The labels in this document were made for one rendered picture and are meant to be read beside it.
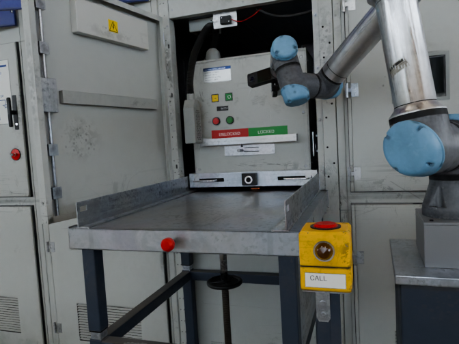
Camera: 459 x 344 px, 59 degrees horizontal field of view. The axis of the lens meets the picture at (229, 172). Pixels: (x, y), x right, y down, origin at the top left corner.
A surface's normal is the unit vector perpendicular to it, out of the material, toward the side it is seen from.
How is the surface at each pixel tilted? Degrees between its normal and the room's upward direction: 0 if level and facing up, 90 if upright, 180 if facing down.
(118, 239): 90
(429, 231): 90
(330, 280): 90
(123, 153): 90
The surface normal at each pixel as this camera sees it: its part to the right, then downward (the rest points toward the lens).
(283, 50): -0.07, -0.19
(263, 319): -0.32, 0.09
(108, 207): 0.95, -0.03
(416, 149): -0.79, 0.22
